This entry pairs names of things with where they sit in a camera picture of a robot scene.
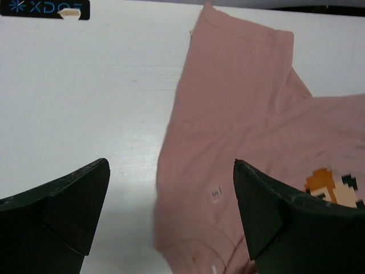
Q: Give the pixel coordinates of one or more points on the dusty pink t shirt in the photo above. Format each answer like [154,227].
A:
[240,98]

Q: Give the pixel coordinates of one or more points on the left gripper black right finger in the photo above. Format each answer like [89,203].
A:
[293,231]

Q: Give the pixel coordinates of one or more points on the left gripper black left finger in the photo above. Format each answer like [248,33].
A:
[50,228]

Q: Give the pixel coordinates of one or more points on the black xdof label sticker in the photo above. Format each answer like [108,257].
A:
[45,9]

